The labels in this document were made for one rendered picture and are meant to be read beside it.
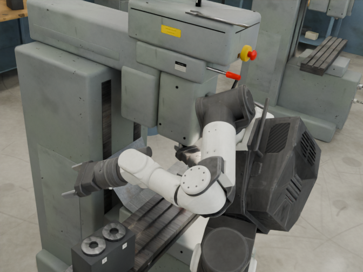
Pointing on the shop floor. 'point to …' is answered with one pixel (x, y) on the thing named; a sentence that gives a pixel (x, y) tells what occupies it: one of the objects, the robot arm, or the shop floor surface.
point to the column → (69, 138)
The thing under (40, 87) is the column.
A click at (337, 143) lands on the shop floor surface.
